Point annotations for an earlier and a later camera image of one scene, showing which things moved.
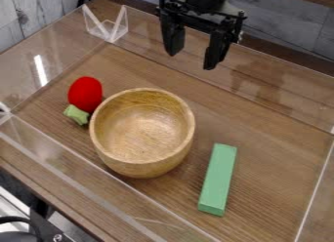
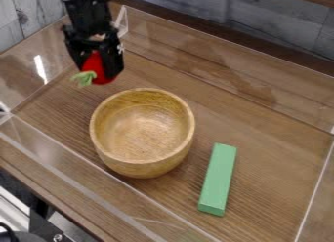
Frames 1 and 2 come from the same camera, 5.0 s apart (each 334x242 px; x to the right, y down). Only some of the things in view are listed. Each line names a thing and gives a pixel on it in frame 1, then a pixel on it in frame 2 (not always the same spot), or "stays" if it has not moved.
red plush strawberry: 84,94 → 93,73
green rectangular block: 216,188 stays
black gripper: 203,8 → 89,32
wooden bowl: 140,132 stays
